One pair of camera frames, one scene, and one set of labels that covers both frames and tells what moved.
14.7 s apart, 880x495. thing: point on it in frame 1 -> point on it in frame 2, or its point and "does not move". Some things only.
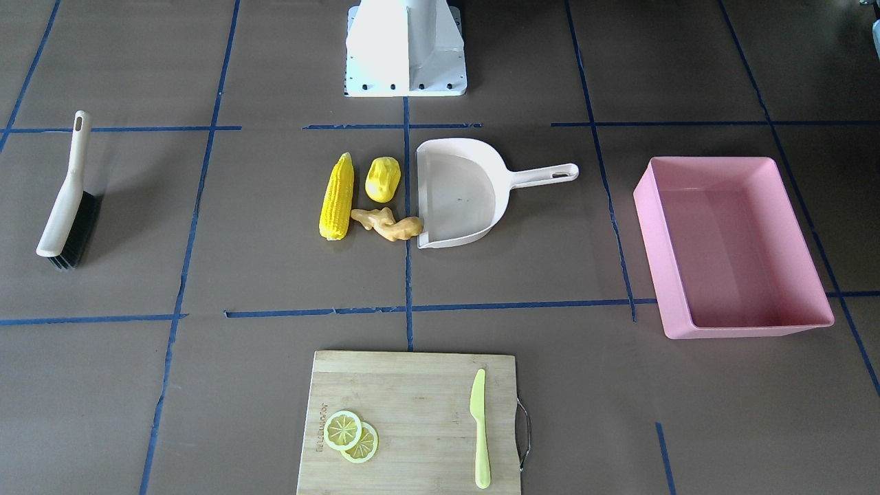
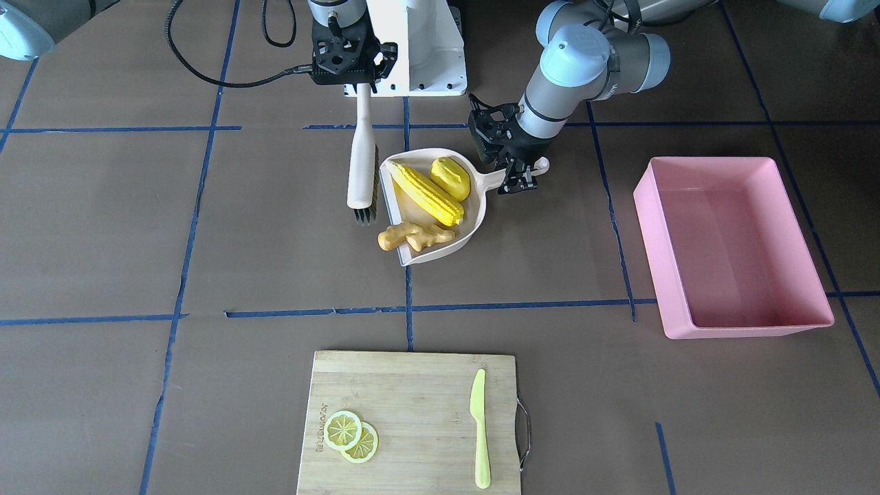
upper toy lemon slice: x=342 y=430 does not move
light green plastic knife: x=482 y=478 does not move
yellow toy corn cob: x=337 y=200 -> x=439 y=204
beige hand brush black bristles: x=70 y=229 -> x=364 y=163
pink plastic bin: x=727 y=253 does not move
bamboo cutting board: x=419 y=405 does not move
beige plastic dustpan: x=463 y=188 -> x=401 y=207
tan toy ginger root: x=383 y=223 -> x=419 y=235
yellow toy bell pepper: x=382 y=179 -> x=450 y=177
